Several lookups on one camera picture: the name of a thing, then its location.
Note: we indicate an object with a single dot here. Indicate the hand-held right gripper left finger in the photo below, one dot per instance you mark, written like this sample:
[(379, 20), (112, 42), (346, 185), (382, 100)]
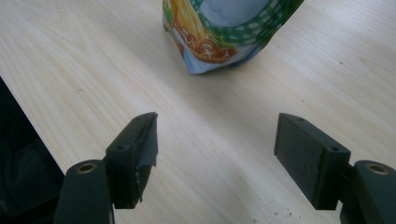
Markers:
[(124, 174)]

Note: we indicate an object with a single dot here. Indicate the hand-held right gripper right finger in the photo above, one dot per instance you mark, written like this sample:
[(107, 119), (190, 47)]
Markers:
[(305, 155)]

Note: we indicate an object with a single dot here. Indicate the yellow printed snack bag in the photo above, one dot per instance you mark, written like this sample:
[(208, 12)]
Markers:
[(218, 37)]

